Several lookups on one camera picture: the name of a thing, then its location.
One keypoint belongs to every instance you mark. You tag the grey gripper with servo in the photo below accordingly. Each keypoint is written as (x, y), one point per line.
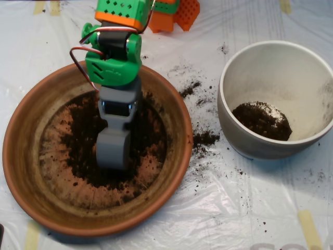
(118, 97)

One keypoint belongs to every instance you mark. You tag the dark soil pile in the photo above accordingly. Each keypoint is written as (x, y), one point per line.
(83, 145)

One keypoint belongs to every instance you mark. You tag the dark soil heap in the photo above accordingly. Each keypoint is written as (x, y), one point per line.
(262, 125)

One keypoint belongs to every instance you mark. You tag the terracotta clay saucer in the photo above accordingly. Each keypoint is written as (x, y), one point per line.
(23, 156)

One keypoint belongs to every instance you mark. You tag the large spilled soil clump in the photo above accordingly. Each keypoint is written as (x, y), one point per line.
(204, 138)

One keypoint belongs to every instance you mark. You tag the white ceramic pot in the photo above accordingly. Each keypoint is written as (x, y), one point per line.
(234, 140)

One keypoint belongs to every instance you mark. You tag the beige masking tape strip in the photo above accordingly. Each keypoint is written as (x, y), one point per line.
(31, 237)
(285, 6)
(55, 9)
(308, 229)
(38, 7)

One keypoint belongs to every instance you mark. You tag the clear plastic cover sheet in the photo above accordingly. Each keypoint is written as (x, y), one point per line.
(234, 208)

